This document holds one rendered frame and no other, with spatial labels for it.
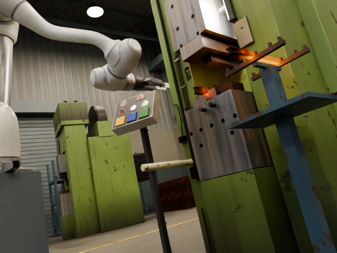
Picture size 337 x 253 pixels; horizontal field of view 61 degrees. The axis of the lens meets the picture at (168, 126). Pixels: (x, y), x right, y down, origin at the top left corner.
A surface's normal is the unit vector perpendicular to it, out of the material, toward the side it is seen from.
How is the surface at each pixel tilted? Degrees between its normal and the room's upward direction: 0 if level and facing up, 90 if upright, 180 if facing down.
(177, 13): 90
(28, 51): 90
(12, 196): 90
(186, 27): 90
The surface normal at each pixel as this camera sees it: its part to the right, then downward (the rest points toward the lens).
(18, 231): 0.80, -0.30
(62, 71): 0.55, -0.30
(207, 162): -0.75, 0.00
